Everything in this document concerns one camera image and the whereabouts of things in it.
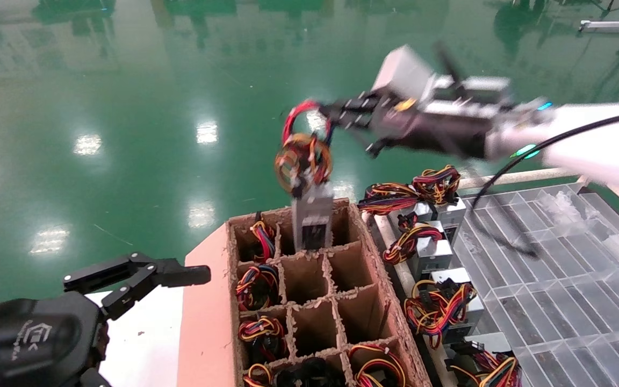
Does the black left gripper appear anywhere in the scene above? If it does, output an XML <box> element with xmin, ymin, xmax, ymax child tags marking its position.
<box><xmin>0</xmin><ymin>252</ymin><xmax>155</xmax><ymax>387</ymax></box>

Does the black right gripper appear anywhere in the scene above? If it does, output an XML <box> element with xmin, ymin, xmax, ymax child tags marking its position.
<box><xmin>319</xmin><ymin>91</ymin><xmax>497</xmax><ymax>160</ymax></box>

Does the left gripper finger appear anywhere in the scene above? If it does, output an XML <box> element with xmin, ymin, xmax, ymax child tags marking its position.
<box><xmin>100</xmin><ymin>258</ymin><xmax>212</xmax><ymax>321</ymax></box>

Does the pink cardboard flap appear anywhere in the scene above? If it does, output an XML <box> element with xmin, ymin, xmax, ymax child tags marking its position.
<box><xmin>176</xmin><ymin>223</ymin><xmax>235</xmax><ymax>387</ymax></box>

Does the brown cardboard divider box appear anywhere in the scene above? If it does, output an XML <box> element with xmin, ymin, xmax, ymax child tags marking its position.
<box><xmin>225</xmin><ymin>198</ymin><xmax>433</xmax><ymax>387</ymax></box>

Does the clear plastic divider tray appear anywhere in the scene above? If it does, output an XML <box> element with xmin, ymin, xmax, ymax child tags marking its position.
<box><xmin>449</xmin><ymin>183</ymin><xmax>619</xmax><ymax>387</ymax></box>

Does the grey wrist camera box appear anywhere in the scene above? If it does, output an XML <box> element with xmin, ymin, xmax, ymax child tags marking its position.
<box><xmin>373</xmin><ymin>45</ymin><xmax>512</xmax><ymax>118</ymax></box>

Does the wire bundle in second-left cell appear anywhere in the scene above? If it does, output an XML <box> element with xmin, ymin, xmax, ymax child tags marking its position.
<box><xmin>234</xmin><ymin>263</ymin><xmax>279</xmax><ymax>312</ymax></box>

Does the wire bundle in top-left cell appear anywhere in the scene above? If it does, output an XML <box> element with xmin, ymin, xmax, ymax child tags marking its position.
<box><xmin>248</xmin><ymin>212</ymin><xmax>278</xmax><ymax>262</ymax></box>

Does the wire bundle in third-left cell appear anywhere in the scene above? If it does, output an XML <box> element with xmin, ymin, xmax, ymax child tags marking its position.
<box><xmin>237</xmin><ymin>315</ymin><xmax>289</xmax><ymax>362</ymax></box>

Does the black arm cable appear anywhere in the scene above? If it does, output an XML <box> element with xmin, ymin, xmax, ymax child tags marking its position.
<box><xmin>472</xmin><ymin>107</ymin><xmax>619</xmax><ymax>209</ymax></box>

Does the wire bundle in bottom-right cell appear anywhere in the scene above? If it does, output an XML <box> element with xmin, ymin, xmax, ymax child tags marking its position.
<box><xmin>348</xmin><ymin>344</ymin><xmax>408</xmax><ymax>387</ymax></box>

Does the white metal floor frame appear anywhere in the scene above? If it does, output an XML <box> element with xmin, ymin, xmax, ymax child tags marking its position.
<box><xmin>580</xmin><ymin>16</ymin><xmax>619</xmax><ymax>36</ymax></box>

